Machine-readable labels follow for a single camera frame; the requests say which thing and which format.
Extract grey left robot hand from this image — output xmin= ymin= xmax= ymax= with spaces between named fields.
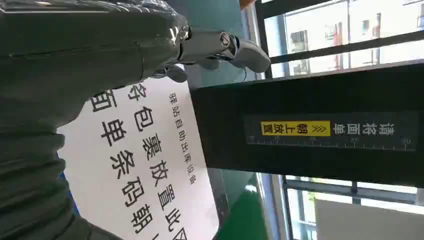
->
xmin=0 ymin=0 xmax=272 ymax=133

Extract white sheet with black print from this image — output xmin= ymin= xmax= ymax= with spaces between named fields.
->
xmin=56 ymin=71 xmax=221 ymax=240

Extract ribbed grey left arm sleeve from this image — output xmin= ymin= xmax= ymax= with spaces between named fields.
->
xmin=0 ymin=126 xmax=124 ymax=240

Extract black scanner box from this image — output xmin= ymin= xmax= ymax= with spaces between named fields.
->
xmin=190 ymin=62 xmax=424 ymax=189

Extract yellow and black label strip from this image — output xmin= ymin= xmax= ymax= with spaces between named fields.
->
xmin=244 ymin=113 xmax=420 ymax=153

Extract pale grey board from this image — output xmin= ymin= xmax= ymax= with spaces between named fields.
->
xmin=313 ymin=198 xmax=424 ymax=240

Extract black window frame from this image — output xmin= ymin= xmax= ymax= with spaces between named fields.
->
xmin=254 ymin=0 xmax=424 ymax=80

